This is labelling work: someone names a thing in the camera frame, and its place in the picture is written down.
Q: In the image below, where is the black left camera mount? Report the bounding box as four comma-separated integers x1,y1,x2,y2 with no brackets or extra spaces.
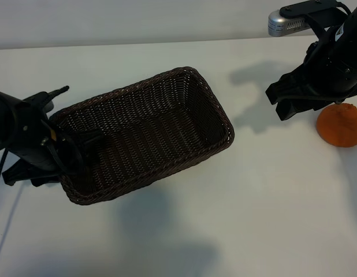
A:
21,85,70,115

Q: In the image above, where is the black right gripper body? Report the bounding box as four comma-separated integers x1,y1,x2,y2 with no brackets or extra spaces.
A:
265,40,357,105

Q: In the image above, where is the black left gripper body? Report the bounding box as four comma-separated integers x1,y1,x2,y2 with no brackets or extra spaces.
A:
2,103,106,186

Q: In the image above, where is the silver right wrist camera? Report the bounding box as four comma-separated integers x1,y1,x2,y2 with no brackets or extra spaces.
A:
267,10,314,38

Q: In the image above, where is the dark brown wicker basket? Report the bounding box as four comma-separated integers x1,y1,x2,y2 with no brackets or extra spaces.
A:
48,66,236,206

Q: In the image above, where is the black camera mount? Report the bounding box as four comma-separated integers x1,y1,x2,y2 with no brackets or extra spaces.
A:
21,85,70,115
279,0,348,40

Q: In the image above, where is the bumpy orange fruit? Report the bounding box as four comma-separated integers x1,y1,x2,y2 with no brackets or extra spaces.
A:
316,103,357,148

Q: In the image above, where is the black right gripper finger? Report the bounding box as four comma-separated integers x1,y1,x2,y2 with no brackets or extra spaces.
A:
308,99,332,112
274,100,301,121

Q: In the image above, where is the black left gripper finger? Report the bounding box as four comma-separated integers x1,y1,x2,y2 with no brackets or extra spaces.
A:
31,174,61,188
79,148,96,174

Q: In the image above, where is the black braided cable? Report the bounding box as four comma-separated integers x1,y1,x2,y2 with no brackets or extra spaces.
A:
0,148,9,204

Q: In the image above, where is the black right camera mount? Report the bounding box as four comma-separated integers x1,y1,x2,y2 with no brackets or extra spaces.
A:
279,0,348,40

